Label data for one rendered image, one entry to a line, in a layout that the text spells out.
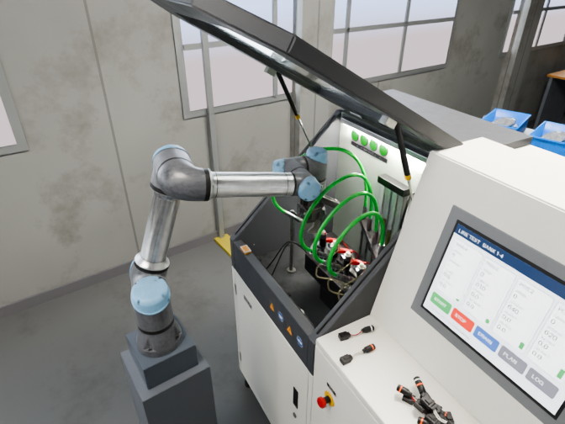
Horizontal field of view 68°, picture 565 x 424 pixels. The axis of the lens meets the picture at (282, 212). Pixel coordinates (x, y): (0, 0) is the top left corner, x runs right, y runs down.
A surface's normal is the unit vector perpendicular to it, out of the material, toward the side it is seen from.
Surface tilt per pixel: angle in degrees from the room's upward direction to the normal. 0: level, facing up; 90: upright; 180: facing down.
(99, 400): 0
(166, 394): 90
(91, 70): 90
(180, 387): 90
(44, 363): 0
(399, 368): 0
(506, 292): 76
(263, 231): 90
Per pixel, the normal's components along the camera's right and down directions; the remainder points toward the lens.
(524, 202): -0.85, 0.04
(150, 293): 0.05, -0.79
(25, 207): 0.58, 0.42
